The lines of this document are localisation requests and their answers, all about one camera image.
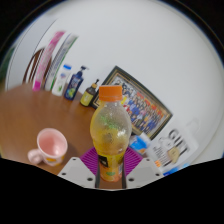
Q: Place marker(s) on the pink ceramic mug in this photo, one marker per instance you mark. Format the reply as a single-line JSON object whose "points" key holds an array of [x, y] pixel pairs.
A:
{"points": [[51, 146]]}

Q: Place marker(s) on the orange-capped juice bottle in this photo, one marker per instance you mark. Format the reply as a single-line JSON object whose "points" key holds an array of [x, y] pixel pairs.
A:
{"points": [[110, 133]]}

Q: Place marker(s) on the dark amber pump bottle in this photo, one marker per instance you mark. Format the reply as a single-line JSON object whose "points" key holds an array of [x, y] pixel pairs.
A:
{"points": [[87, 96]]}

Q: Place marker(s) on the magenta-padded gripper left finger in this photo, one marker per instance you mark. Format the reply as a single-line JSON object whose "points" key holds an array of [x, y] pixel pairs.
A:
{"points": [[75, 171]]}

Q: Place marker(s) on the dark wooden chair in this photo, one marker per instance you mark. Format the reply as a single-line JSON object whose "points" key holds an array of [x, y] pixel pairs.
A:
{"points": [[31, 65]]}

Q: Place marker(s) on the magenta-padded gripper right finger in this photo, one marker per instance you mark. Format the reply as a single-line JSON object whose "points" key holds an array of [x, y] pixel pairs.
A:
{"points": [[143, 171]]}

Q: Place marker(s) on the long green-white wrap box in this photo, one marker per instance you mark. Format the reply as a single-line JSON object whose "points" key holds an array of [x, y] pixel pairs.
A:
{"points": [[60, 61]]}

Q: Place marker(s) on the white paper gift bag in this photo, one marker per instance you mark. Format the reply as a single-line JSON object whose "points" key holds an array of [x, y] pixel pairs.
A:
{"points": [[173, 148]]}

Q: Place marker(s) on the blue tissue pack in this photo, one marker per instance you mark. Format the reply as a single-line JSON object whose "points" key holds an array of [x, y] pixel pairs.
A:
{"points": [[139, 144]]}

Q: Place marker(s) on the framed group photo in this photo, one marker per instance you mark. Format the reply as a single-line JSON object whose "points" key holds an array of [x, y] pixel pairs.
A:
{"points": [[143, 108]]}

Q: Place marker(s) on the dark blue pump bottle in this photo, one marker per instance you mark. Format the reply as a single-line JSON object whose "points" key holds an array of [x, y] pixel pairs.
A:
{"points": [[74, 86]]}

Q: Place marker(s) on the white shampoo bottle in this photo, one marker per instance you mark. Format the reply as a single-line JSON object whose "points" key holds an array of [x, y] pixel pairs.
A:
{"points": [[61, 81]]}

